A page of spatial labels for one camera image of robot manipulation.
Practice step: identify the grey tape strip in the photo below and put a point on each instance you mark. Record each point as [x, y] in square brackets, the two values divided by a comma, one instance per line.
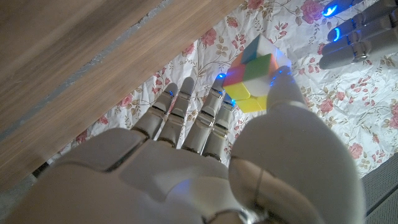
[93, 59]

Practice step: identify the multicoloured Rubik's cube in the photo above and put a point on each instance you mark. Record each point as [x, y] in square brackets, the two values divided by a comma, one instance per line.
[252, 71]

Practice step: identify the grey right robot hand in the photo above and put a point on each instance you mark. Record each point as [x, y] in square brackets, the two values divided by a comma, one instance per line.
[186, 177]

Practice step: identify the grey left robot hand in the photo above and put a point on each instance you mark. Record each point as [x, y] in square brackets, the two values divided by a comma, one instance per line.
[373, 31]

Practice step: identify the white floral backdrop cloth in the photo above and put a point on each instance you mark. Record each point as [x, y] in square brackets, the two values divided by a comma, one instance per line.
[342, 93]

